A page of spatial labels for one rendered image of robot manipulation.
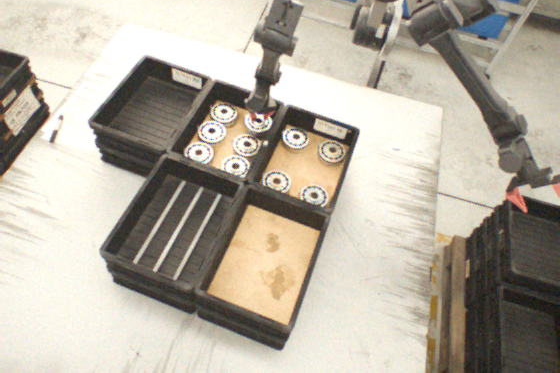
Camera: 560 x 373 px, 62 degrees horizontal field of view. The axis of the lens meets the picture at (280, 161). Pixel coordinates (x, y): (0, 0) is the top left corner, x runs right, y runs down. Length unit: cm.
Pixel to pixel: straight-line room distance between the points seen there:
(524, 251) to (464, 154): 105
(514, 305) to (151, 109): 171
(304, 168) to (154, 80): 72
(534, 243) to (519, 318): 33
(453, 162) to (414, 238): 133
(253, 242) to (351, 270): 38
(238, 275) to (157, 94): 83
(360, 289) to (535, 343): 87
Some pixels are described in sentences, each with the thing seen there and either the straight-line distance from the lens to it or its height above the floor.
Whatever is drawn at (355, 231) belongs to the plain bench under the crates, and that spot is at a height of 70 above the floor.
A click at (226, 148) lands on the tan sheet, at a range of 173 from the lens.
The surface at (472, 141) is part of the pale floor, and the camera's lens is 328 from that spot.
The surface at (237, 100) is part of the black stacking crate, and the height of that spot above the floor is 87.
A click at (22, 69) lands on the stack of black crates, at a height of 58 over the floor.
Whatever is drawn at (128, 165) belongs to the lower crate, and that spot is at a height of 74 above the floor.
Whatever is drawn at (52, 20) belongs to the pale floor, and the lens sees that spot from 375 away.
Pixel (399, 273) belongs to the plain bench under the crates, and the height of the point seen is 70.
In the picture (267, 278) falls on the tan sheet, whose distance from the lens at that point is 149.
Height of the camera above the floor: 220
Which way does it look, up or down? 53 degrees down
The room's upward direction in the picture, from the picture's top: 11 degrees clockwise
